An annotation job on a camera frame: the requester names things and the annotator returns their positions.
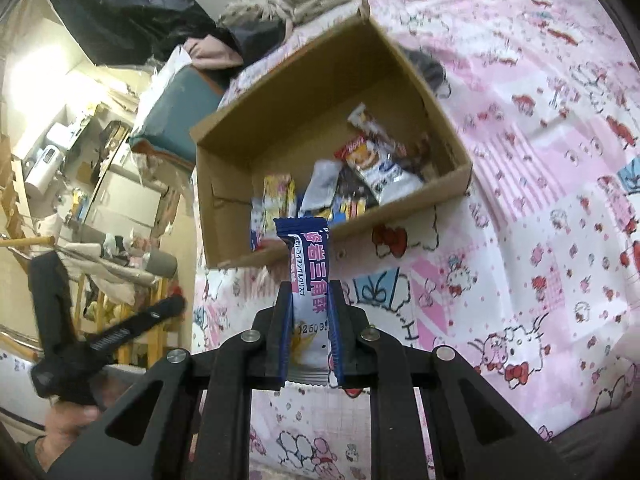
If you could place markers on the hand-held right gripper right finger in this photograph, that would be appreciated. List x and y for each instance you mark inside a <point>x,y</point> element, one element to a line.
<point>336,340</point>

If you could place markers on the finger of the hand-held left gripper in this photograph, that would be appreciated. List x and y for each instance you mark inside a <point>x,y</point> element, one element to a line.
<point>135,325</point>
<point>50,300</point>

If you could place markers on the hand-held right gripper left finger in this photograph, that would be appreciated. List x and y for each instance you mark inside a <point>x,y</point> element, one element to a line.
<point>282,340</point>

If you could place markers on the dark blue and white snack packet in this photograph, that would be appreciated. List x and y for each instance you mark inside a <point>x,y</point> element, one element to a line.
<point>310,300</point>

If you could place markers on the white snack packet red end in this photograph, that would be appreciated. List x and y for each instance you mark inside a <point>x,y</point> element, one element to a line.
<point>260,230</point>

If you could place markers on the pale yellow cartoon snack packet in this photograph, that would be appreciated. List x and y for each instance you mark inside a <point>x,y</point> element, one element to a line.
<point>279,195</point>

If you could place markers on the white snack packet dark blue end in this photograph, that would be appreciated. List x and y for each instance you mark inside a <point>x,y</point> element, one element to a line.
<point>320,185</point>

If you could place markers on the white cartoon snack packet red label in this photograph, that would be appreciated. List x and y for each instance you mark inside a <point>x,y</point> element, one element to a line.
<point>370,122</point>
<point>380,175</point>

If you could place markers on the dark brown snack packet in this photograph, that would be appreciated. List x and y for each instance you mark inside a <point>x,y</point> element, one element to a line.
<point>416,157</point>

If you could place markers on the brown cardboard box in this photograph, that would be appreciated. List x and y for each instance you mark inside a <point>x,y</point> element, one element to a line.
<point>280,125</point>

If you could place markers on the person's left forearm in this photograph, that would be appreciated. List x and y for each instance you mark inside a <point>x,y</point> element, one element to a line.
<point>35,452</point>

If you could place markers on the person's left hand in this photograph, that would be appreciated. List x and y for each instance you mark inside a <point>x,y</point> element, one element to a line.
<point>70,417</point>

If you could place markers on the hanging light clothes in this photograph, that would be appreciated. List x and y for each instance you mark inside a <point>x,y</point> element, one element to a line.
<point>110,265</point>

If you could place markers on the grey trash bin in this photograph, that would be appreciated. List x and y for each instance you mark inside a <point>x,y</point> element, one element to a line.
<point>161,263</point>

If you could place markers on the white kitchen cabinet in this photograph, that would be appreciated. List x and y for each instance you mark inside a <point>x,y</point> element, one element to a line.
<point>125,200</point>

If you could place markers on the white water heater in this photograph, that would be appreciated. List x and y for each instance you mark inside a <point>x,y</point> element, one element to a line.
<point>42,172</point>

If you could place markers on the teal cushion with brown edge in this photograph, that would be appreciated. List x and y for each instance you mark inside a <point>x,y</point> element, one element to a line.
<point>170,110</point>

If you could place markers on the white papers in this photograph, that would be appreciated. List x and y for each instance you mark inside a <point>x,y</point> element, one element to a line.
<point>162,85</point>

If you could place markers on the pink cartoon printed bed sheet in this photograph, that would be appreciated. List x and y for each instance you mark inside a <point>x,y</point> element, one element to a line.
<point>525,160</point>

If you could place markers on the dark cloth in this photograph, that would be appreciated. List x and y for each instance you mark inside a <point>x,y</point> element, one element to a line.
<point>427,72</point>

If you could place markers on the pink cloth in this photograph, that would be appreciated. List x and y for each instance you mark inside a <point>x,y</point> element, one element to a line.
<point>212,52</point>

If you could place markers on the dark grey clothing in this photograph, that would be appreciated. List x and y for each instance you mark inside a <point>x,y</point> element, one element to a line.
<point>600,445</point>

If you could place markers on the black hanging garment bag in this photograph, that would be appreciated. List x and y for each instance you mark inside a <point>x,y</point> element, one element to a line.
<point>130,15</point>

